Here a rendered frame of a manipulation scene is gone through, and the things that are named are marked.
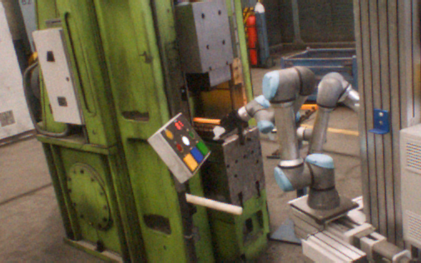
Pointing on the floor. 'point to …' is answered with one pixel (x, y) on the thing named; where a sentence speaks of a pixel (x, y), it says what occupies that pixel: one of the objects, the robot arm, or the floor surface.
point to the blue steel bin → (326, 65)
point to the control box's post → (185, 219)
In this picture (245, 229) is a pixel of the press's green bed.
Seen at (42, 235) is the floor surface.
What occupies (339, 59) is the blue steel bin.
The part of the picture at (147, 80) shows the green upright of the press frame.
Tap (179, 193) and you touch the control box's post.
